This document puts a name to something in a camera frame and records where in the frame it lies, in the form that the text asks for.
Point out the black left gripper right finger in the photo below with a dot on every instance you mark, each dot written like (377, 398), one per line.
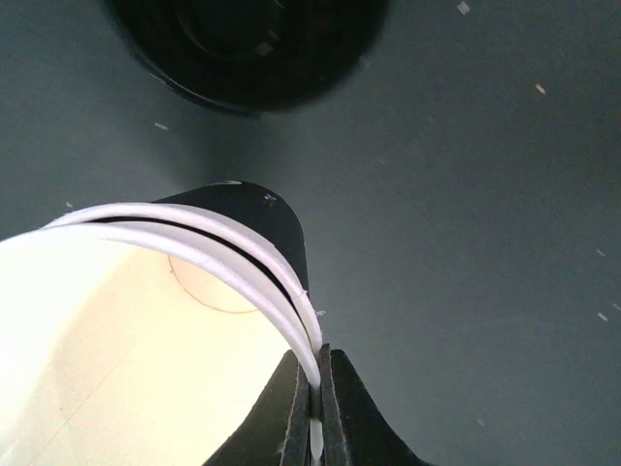
(354, 430)

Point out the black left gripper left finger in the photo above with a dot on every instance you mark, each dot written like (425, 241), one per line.
(276, 432)

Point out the black paper coffee cup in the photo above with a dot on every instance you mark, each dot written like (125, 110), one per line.
(240, 232)
(115, 354)

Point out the black plastic cup lid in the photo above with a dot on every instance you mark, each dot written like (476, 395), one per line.
(248, 57)

